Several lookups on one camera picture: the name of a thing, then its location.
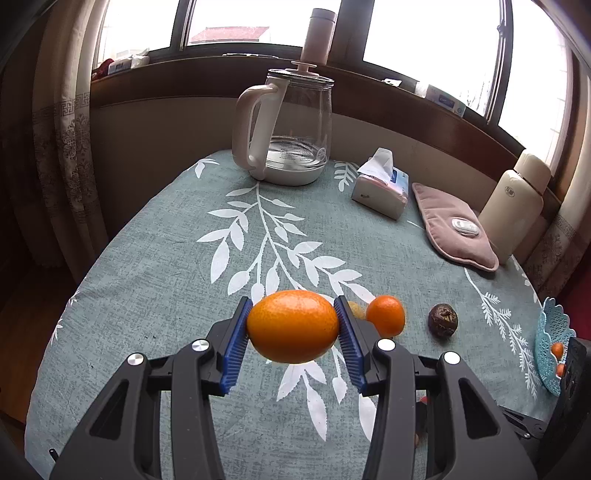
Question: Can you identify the tissue box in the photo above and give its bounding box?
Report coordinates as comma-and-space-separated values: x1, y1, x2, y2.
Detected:
351, 148, 411, 221

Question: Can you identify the large orange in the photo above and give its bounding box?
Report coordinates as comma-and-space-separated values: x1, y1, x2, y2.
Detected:
246, 289, 341, 365

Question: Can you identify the glass kettle with white handle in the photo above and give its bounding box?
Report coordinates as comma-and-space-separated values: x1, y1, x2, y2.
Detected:
232, 61, 335, 186

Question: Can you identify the brown window frame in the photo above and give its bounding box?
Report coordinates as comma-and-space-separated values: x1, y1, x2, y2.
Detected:
90, 0, 591, 204

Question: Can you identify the pink hot water bag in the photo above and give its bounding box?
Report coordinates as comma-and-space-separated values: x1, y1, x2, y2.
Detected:
411, 182, 500, 272

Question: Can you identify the patterned beige curtain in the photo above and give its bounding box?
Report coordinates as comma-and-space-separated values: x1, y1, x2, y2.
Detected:
0, 0, 112, 268
522, 185, 591, 296

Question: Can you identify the blue plastic lattice basket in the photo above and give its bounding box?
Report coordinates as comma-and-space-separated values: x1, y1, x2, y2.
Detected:
534, 296, 577, 397

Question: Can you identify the white and blue box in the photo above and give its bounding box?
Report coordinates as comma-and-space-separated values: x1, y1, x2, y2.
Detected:
425, 84, 467, 117

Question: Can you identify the white packet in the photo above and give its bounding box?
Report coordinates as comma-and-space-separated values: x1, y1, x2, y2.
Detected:
108, 53, 151, 72

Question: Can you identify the cream thermos bottle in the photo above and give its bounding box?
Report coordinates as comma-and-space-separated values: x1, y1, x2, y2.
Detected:
478, 148, 552, 264

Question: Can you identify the green leaf-print tablecloth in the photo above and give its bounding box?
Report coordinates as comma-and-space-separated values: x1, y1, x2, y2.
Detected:
25, 148, 561, 480

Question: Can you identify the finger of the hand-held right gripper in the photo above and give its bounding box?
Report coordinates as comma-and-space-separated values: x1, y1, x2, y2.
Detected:
501, 406, 557, 441
560, 338, 591, 407

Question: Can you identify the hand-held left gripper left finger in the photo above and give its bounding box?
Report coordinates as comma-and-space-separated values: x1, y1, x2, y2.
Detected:
48, 295, 254, 480

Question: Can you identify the dark passion fruit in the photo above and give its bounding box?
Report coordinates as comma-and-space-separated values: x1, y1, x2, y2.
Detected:
427, 303, 459, 339

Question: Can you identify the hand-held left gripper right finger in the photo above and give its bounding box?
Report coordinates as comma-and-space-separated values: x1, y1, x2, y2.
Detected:
333, 294, 539, 480

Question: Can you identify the pink tumbler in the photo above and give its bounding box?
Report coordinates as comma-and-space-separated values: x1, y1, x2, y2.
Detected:
301, 8, 338, 65

